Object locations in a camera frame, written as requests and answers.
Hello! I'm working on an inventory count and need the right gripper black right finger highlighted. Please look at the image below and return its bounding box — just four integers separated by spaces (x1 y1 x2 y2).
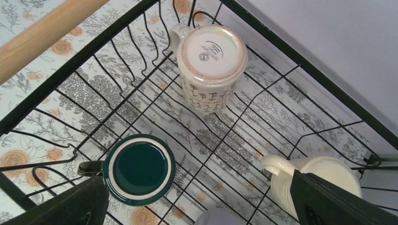
290 170 398 225

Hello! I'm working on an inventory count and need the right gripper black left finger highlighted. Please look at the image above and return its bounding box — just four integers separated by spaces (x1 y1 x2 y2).
4 176 109 225

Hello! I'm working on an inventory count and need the dark green mug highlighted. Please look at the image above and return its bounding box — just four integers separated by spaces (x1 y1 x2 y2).
77 134 176 207

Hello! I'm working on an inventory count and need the lilac plastic cup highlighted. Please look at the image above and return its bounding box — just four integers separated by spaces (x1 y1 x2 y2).
194 208 246 225

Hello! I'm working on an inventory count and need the white patterned mug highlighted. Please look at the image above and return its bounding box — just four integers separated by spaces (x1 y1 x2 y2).
170 23 248 113

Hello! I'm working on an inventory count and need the cream ribbed mug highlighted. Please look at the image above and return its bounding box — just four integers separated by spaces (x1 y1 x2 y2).
260 154 363 220

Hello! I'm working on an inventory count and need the floral table mat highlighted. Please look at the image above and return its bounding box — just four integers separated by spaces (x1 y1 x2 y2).
0 0 381 225

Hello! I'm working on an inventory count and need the black wire dish rack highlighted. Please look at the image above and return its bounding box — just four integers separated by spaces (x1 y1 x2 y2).
0 0 398 225

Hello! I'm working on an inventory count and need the left wooden rack handle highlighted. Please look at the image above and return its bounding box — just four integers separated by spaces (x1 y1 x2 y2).
0 0 108 84

